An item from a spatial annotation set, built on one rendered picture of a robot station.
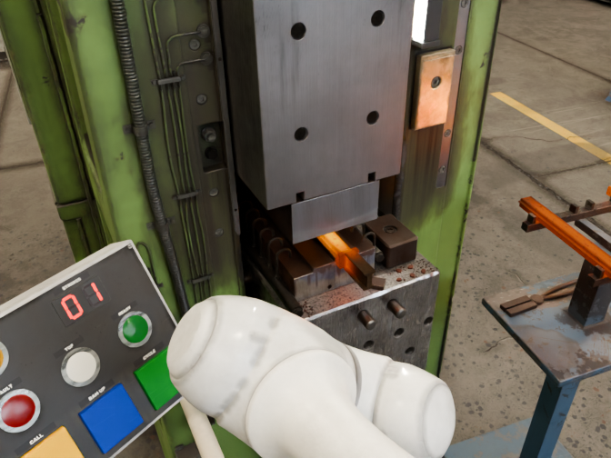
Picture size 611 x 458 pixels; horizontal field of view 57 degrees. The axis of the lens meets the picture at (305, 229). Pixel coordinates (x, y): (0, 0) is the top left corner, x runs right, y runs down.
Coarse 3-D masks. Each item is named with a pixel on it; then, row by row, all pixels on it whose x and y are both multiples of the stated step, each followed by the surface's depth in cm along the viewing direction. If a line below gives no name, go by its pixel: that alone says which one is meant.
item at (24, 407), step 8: (8, 400) 78; (16, 400) 78; (24, 400) 79; (32, 400) 80; (8, 408) 78; (16, 408) 78; (24, 408) 79; (32, 408) 80; (8, 416) 77; (16, 416) 78; (24, 416) 79; (32, 416) 79; (8, 424) 77; (16, 424) 78; (24, 424) 79
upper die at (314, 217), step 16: (368, 176) 116; (336, 192) 111; (352, 192) 113; (368, 192) 115; (288, 208) 109; (304, 208) 110; (320, 208) 111; (336, 208) 113; (352, 208) 115; (368, 208) 117; (288, 224) 112; (304, 224) 112; (320, 224) 114; (336, 224) 116; (352, 224) 118; (304, 240) 114
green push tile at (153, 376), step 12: (156, 360) 92; (144, 372) 91; (156, 372) 92; (168, 372) 94; (144, 384) 90; (156, 384) 92; (168, 384) 93; (156, 396) 92; (168, 396) 93; (156, 408) 92
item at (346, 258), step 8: (328, 240) 124; (336, 240) 124; (336, 248) 122; (344, 248) 122; (352, 248) 121; (344, 256) 119; (352, 256) 118; (360, 256) 118; (344, 264) 120; (352, 264) 118; (360, 264) 115; (368, 264) 115; (352, 272) 119; (360, 272) 116; (368, 272) 113; (360, 280) 117; (368, 280) 114; (368, 288) 115
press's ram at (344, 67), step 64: (256, 0) 85; (320, 0) 89; (384, 0) 95; (256, 64) 90; (320, 64) 95; (384, 64) 101; (256, 128) 98; (320, 128) 102; (384, 128) 108; (256, 192) 108; (320, 192) 109
